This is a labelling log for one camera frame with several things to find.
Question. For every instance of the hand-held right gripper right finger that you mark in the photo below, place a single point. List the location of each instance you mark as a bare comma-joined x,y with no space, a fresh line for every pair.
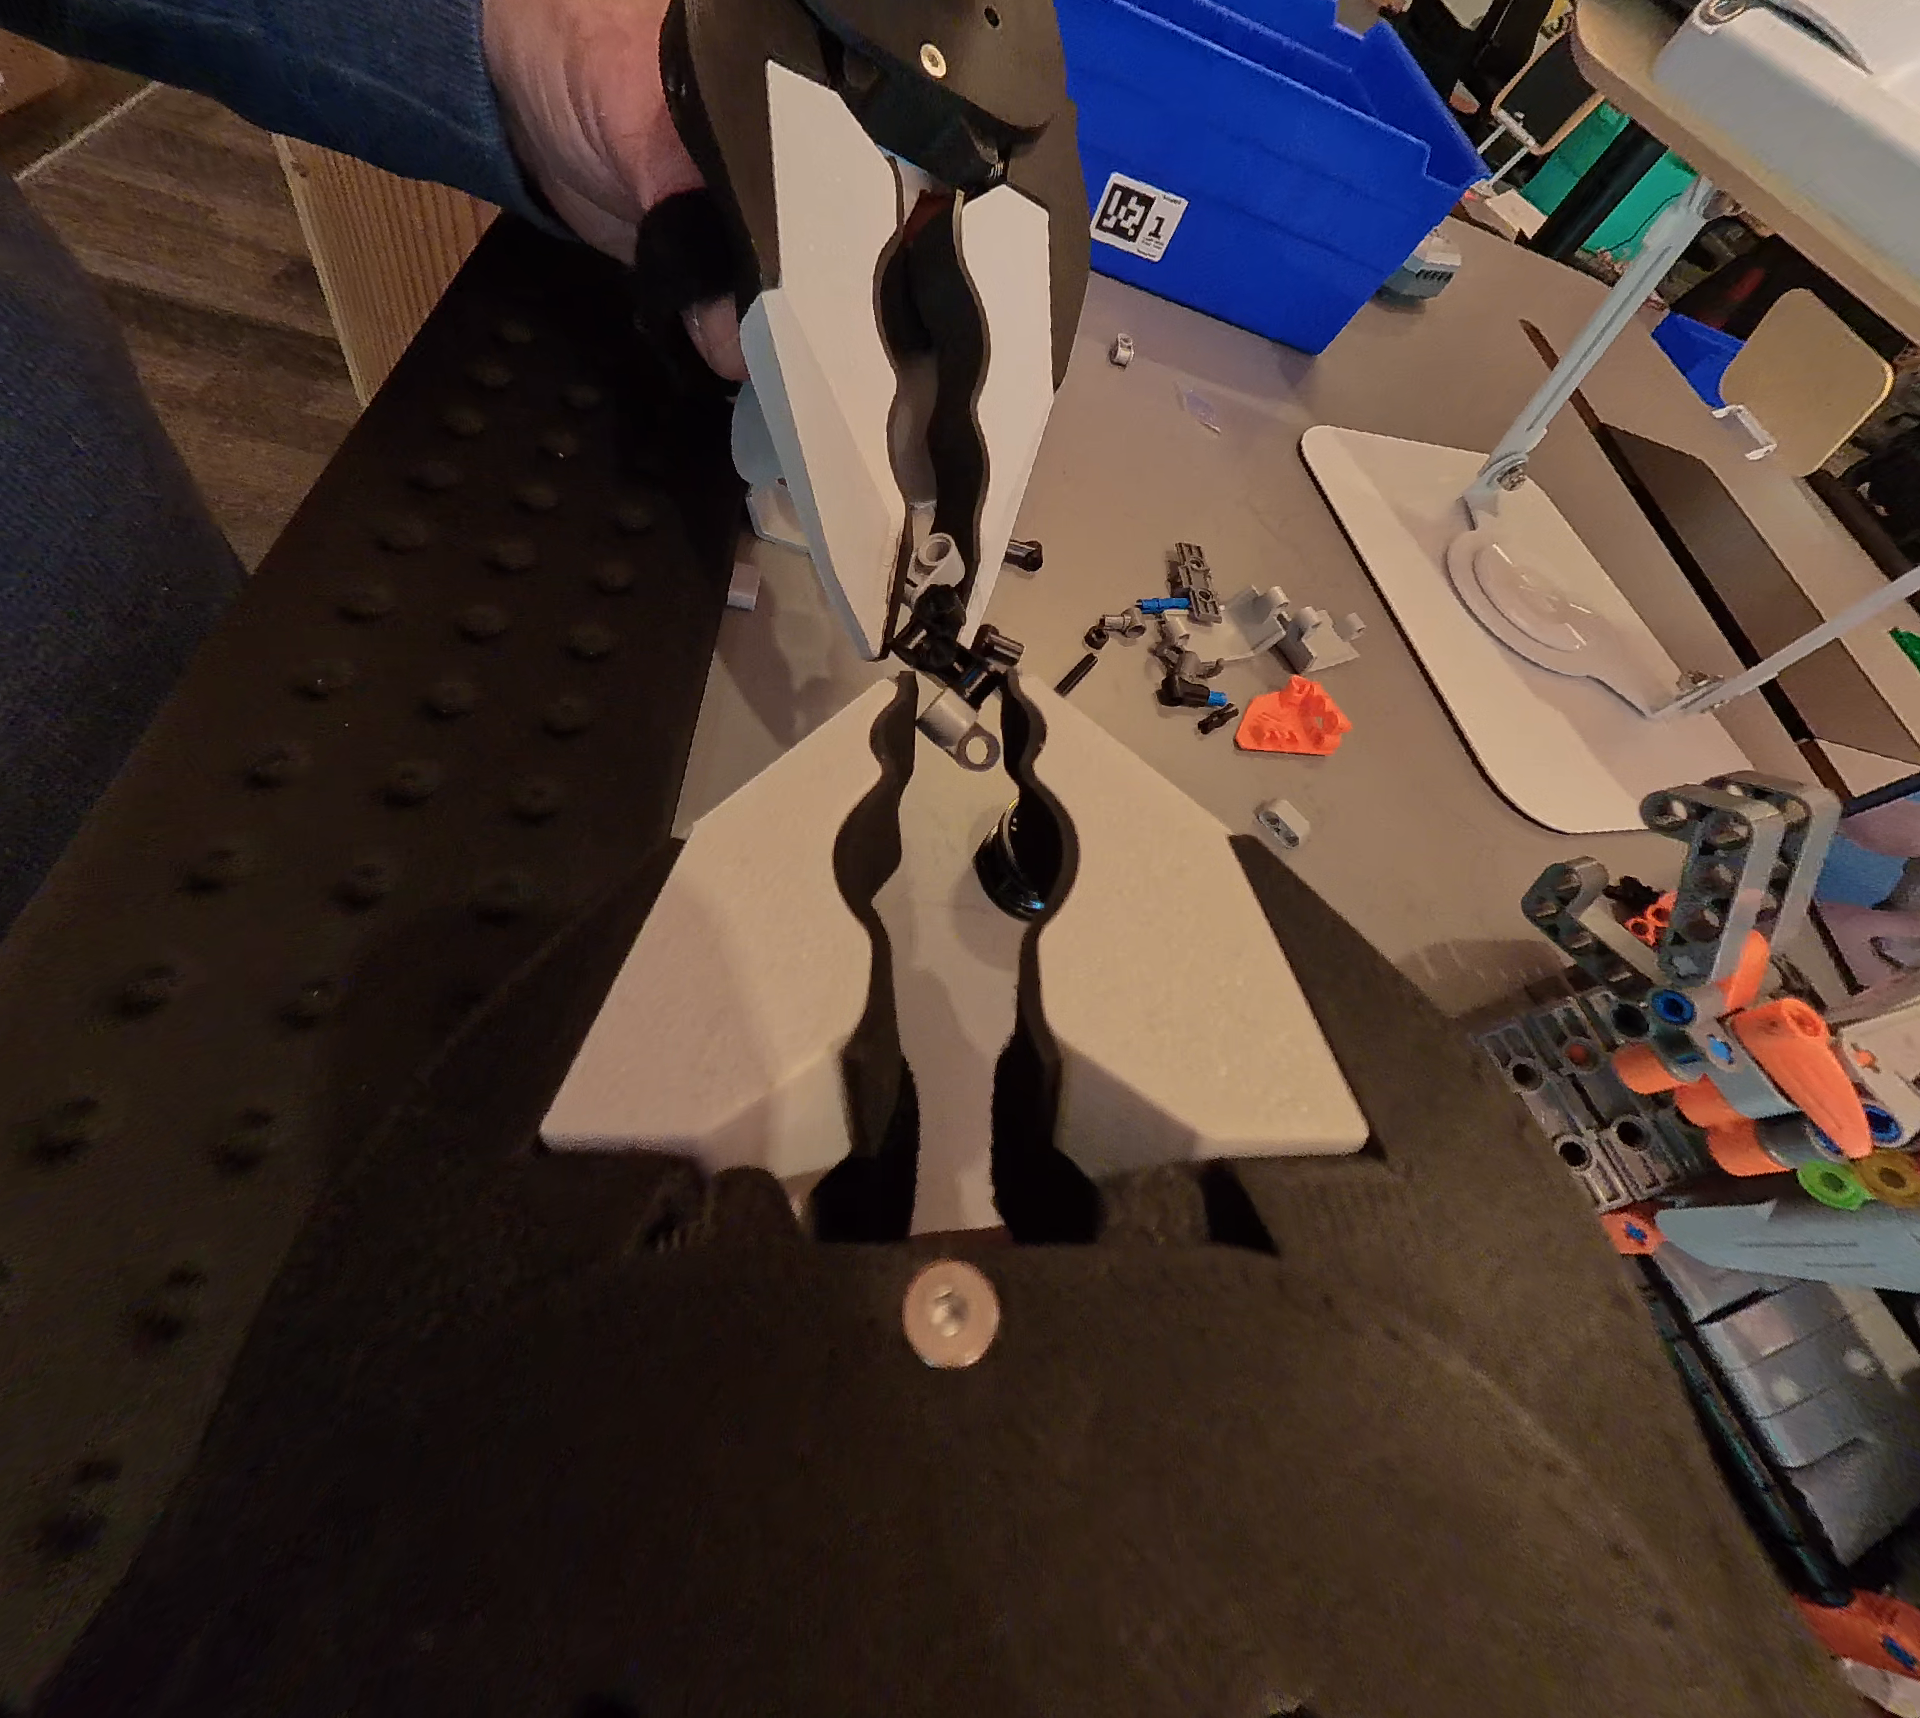
1201,999

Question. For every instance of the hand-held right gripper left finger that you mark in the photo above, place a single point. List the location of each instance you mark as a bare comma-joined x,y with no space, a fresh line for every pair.
705,999

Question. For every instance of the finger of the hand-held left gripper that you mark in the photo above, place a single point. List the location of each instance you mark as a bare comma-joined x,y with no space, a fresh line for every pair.
818,369
1021,369

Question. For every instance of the light grey axle connector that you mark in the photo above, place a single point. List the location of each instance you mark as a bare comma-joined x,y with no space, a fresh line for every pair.
938,557

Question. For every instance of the black spoked wheel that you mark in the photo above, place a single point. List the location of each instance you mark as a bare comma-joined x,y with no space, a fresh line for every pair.
1028,863

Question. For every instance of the black thin beam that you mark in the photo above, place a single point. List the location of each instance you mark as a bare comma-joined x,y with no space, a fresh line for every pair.
938,638

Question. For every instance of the blue plastic bin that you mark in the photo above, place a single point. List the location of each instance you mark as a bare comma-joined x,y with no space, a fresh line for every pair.
1230,142

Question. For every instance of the grey angled connector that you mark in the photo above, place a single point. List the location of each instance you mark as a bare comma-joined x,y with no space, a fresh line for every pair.
1179,653

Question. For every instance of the light grey cross connector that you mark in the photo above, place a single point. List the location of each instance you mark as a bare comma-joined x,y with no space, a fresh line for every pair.
956,721

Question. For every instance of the person's left hand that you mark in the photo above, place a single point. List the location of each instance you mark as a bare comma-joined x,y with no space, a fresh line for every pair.
585,68

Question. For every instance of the grey curved panel piece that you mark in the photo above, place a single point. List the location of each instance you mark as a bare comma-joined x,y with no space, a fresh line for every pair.
764,458
1322,641
1256,617

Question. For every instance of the clear plastic scrap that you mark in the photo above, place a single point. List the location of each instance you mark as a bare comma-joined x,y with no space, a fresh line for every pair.
1197,407

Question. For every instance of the small grey beam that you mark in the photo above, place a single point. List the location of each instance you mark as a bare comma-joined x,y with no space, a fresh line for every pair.
744,586
1282,823

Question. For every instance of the orange sloped panel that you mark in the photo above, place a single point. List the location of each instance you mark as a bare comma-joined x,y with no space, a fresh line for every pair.
1290,718

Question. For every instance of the black axle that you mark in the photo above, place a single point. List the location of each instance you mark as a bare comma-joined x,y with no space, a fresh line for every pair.
1074,673

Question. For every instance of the black dimpled pad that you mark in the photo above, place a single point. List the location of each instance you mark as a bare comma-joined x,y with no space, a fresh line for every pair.
374,773

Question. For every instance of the grey battery module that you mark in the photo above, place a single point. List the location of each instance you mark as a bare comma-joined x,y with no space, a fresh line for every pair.
1424,271

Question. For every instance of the white book stand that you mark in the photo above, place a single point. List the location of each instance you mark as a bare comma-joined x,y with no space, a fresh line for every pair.
1440,638

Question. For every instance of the grey orange toy tracked robot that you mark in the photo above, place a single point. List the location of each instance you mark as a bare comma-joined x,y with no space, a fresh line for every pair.
1740,1149

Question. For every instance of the green box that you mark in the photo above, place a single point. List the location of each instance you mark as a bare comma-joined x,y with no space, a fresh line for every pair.
1612,211

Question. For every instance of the small blue bin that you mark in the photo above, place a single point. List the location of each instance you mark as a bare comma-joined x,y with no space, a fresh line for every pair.
1694,347

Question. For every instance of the dark grey frame connector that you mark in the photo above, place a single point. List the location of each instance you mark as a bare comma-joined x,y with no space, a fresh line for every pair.
1195,579

